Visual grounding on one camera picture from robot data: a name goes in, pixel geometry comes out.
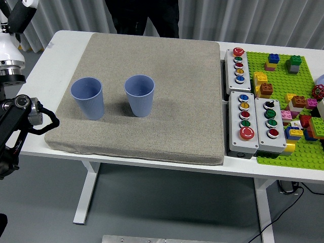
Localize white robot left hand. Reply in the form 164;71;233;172
0;0;39;64

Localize blue ribbed plastic cup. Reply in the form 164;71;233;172
124;74;155;118
70;76;105;121

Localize person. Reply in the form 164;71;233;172
105;0;180;38

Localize white table leg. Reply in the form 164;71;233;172
72;161;101;225
254;178;275;243

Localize grey-brown fabric mat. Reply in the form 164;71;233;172
44;32;226;167

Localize white pleated curtain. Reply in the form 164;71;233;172
0;0;324;51

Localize grey five-button control box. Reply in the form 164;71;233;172
227;91;260;159
224;47;252;94

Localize large yellow toy block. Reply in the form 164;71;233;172
253;71;268;89

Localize brown toy block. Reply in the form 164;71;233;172
291;95;307;108
259;83;274;98

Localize green studded baseplate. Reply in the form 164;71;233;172
246;51;324;171

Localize white toy block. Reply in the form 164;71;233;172
288;102;304;114

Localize yellow round toy block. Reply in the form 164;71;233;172
282;141;296;156

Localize red toy block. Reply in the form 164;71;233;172
299;114;313;129

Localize red valve wheel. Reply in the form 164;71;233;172
311;85;324;100

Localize white box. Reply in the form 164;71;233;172
316;99;324;119

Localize large green toy block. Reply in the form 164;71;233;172
307;116;324;140

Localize grey selector switch control box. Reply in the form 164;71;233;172
254;97;288;154

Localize black floor cable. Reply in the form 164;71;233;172
249;186;304;243
302;182;324;195

